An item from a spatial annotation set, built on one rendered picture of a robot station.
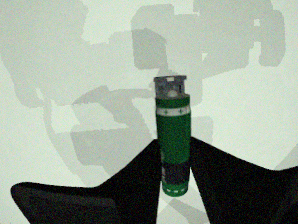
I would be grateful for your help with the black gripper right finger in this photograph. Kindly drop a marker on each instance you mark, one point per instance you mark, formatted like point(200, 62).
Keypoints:
point(235, 191)

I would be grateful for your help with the green cylindrical battery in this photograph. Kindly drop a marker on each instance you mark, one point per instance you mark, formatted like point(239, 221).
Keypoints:
point(173, 119)

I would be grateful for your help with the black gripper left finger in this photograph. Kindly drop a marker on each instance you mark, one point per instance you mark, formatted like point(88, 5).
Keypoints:
point(130, 196)

